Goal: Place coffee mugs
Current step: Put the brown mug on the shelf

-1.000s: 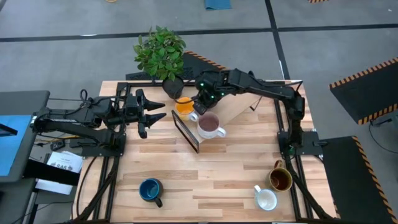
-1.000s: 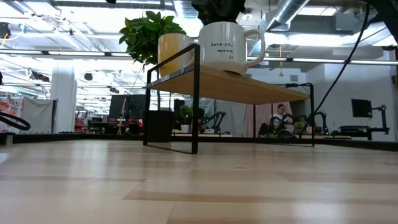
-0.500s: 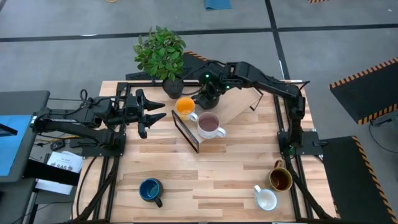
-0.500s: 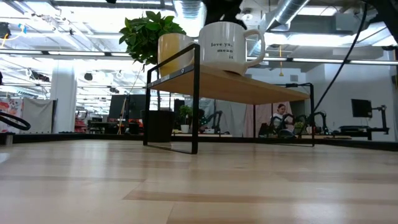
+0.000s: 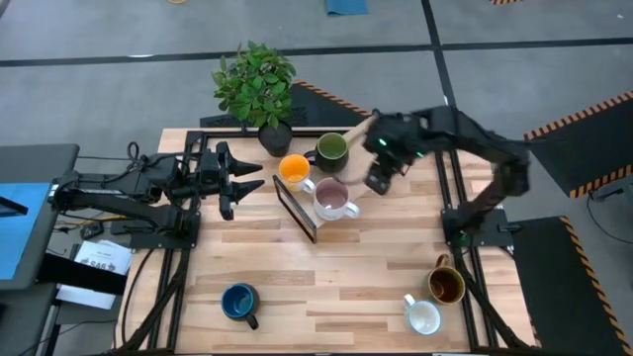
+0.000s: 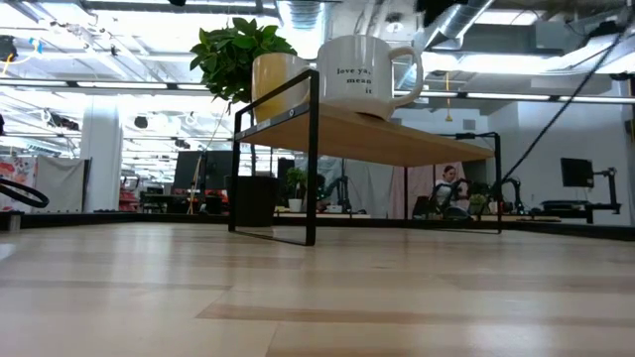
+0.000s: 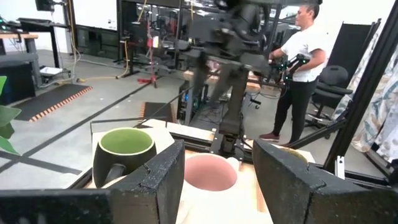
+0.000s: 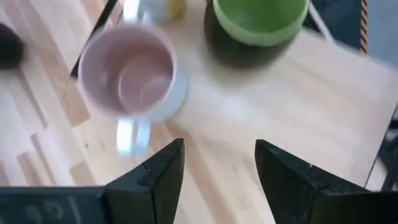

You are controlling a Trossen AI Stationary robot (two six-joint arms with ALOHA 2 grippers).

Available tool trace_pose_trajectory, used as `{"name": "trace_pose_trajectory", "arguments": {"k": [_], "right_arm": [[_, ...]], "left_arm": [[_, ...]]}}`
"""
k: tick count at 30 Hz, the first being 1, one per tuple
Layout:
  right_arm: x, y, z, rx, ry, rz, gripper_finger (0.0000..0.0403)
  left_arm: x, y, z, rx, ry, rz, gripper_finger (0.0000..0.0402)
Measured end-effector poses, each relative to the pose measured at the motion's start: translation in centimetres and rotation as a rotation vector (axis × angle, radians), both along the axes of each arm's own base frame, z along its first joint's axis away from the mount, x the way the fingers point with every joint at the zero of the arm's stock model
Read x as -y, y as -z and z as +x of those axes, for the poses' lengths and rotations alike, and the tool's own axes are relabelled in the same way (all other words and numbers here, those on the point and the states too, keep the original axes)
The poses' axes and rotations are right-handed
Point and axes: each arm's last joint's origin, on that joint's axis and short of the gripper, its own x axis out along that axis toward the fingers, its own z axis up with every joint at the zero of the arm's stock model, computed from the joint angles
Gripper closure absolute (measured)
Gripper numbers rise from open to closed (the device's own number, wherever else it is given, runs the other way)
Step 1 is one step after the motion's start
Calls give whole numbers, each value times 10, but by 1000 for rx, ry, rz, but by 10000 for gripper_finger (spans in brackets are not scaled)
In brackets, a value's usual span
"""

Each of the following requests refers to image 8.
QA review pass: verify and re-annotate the white mug with pinkish interior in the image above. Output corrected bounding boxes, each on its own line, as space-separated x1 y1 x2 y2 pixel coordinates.
76 23 189 158

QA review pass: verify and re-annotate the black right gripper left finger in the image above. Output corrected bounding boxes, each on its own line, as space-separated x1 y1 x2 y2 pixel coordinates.
102 138 186 224

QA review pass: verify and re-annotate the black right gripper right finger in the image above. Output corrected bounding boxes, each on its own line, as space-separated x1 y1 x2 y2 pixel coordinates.
254 139 374 224

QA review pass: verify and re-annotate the black floor mat striped edge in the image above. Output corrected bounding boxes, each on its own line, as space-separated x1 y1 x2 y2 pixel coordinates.
306 0 369 55

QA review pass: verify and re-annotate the yellow mug with pale handle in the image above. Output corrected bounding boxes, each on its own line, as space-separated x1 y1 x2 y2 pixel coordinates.
123 0 187 27

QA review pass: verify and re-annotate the wooden shelf with black frame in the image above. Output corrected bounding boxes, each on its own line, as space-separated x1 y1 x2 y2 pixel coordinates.
70 0 398 191

